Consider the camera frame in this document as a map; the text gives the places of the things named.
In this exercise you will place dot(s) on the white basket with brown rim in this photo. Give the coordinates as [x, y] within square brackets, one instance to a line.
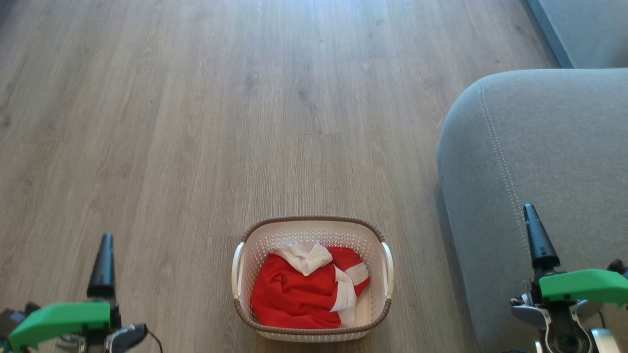
[314, 231]

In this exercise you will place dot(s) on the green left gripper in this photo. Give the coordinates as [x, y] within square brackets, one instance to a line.
[59, 318]

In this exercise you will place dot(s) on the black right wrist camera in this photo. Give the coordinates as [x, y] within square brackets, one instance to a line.
[618, 267]

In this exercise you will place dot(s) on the red garment with white trim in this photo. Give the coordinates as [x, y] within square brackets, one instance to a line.
[306, 257]

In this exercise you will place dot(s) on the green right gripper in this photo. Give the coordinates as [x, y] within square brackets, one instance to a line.
[584, 287]

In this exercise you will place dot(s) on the grey fabric sofa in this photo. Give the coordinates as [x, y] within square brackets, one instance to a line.
[539, 147]

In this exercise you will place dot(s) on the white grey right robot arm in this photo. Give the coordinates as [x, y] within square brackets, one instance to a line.
[564, 328]

